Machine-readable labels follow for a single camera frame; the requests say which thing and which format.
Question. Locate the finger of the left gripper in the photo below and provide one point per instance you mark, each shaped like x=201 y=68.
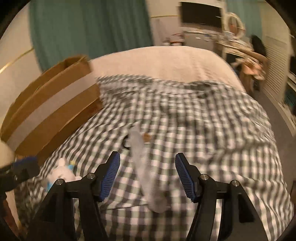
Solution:
x=18 y=172

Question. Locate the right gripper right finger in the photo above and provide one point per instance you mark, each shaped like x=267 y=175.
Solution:
x=239 y=219

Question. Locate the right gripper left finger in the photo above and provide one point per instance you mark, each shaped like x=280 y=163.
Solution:
x=54 y=219

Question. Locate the white bear plush toy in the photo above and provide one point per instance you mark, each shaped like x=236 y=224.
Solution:
x=62 y=170

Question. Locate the brown cardboard box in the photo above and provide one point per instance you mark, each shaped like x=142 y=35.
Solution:
x=51 y=109

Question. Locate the clear plastic tube wrapper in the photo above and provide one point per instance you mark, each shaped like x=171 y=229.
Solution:
x=144 y=170

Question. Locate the grey checkered blanket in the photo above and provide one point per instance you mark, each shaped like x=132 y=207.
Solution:
x=223 y=131

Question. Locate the green curtain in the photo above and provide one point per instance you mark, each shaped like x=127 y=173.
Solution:
x=61 y=29

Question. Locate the white shelf cabinet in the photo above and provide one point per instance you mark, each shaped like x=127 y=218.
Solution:
x=278 y=54

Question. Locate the wooden chair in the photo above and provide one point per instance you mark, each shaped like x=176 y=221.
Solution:
x=251 y=67

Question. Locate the cream bed cover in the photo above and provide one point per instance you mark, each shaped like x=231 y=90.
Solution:
x=177 y=63

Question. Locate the black backpack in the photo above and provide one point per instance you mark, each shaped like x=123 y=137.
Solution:
x=258 y=45

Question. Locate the white dressing table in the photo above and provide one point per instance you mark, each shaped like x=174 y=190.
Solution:
x=230 y=50

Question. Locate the grey storage boxes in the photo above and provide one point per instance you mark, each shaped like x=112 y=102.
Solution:
x=203 y=39

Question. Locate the round vanity mirror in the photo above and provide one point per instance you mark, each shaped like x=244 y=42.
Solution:
x=234 y=25

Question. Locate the teal window curtain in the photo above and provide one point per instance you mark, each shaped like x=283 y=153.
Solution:
x=249 y=13

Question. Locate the black television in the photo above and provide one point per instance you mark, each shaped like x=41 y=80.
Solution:
x=201 y=14

